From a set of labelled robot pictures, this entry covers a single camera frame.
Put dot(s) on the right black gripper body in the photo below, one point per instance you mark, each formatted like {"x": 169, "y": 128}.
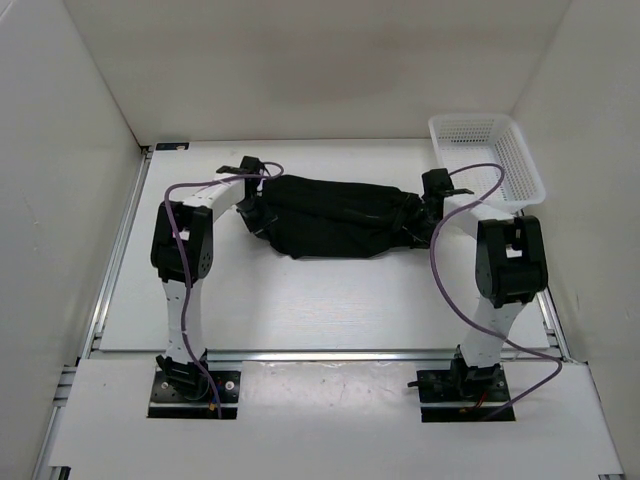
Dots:
{"x": 419, "y": 222}

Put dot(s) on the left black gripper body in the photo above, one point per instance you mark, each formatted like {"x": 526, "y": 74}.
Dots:
{"x": 255, "y": 213}

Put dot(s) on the black shorts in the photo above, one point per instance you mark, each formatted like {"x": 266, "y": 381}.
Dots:
{"x": 325, "y": 219}

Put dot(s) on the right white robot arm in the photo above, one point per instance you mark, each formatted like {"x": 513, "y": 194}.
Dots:
{"x": 495, "y": 312}

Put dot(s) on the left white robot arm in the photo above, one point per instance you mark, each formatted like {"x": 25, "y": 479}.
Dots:
{"x": 182, "y": 250}

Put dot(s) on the white plastic mesh basket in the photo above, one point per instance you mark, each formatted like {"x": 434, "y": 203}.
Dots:
{"x": 483, "y": 149}

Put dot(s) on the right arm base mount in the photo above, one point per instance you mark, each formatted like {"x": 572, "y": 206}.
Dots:
{"x": 462, "y": 394}

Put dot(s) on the aluminium right rail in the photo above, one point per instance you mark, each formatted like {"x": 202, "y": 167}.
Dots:
{"x": 528, "y": 275}

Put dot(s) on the aluminium rail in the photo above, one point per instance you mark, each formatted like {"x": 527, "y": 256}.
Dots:
{"x": 528, "y": 275}
{"x": 94, "y": 325}
{"x": 216, "y": 356}

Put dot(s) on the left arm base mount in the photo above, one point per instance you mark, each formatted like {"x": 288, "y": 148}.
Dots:
{"x": 183, "y": 392}

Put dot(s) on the aluminium left rail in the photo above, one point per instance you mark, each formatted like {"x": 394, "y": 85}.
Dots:
{"x": 94, "y": 325}

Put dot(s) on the aluminium front rail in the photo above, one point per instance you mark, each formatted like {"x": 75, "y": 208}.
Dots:
{"x": 216, "y": 356}

